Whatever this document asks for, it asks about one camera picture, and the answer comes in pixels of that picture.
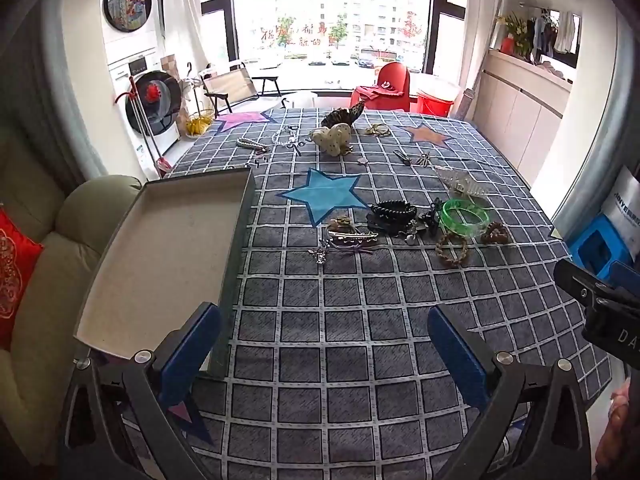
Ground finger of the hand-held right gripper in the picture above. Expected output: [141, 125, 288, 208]
[607, 260, 640, 291]
[553, 259, 618, 306]

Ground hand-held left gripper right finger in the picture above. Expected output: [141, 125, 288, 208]
[427, 304, 593, 480]

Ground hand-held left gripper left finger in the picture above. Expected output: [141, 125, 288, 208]
[60, 302, 223, 480]

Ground green bangle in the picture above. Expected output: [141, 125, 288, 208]
[441, 199, 492, 241]

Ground black hair claw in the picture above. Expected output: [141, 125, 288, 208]
[417, 199, 443, 238]

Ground black spiral hair tie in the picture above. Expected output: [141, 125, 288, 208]
[371, 201, 417, 221]

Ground silver chain bracelet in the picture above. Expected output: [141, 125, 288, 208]
[307, 241, 333, 265]

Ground person's right hand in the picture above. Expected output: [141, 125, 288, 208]
[597, 382, 640, 471]

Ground blue plastic stool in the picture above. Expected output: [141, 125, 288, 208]
[567, 212, 640, 281]

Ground white printed bag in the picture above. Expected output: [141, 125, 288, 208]
[600, 165, 640, 241]

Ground checked star tablecloth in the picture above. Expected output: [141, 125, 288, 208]
[112, 107, 616, 480]

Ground clear hair claw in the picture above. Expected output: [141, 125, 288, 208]
[435, 166, 493, 201]

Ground beige sofa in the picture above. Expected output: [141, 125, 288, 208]
[0, 130, 143, 466]

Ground beige cabinet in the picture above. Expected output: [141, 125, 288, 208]
[472, 47, 573, 161]

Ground red embroidered cushion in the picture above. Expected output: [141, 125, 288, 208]
[0, 207, 45, 351]

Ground red bucket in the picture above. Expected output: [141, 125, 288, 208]
[416, 87, 461, 118]

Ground red broom with blue dustpan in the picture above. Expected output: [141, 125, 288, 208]
[114, 76, 173, 177]

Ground hanging clothes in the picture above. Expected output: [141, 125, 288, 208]
[530, 7, 581, 68]

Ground white polka dot scrunchie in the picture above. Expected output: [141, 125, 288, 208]
[309, 122, 353, 157]

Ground potted plant red vase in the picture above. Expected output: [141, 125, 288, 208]
[495, 10, 536, 58]

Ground white washing machine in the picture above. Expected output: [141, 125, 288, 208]
[107, 47, 183, 161]

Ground leopard print scrunchie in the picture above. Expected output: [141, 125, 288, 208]
[321, 100, 367, 128]

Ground white folded umbrella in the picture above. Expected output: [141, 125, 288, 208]
[181, 62, 201, 116]

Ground red plastic chair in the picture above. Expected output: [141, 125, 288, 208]
[350, 61, 412, 113]

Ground beige folding chair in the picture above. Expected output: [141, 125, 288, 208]
[200, 62, 261, 116]

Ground black bench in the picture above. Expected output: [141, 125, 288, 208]
[252, 74, 283, 96]

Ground white dryer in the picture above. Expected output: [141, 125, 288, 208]
[97, 0, 166, 56]

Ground brown braided bracelet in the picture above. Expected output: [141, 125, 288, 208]
[435, 234, 471, 267]

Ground yellow wire basket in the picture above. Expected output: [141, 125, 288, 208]
[186, 110, 216, 137]

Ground clear chain bracelet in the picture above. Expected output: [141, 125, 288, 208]
[270, 125, 301, 148]

